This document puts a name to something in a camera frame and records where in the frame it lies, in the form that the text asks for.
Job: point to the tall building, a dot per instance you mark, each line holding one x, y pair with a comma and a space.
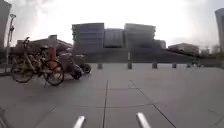
220, 26
4, 20

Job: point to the low building with pitched roof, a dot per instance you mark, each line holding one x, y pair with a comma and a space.
36, 45

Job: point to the low flat building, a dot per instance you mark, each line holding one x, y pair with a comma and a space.
183, 48

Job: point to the robot's own part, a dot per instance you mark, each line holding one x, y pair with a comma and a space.
79, 122
143, 120

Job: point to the bicycle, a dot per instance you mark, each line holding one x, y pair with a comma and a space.
23, 70

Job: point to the lamp pole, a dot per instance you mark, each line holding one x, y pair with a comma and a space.
10, 33

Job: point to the short bollard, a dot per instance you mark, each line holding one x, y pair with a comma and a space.
99, 66
154, 65
188, 65
129, 65
174, 65

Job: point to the large blocky building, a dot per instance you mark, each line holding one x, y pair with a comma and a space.
113, 38

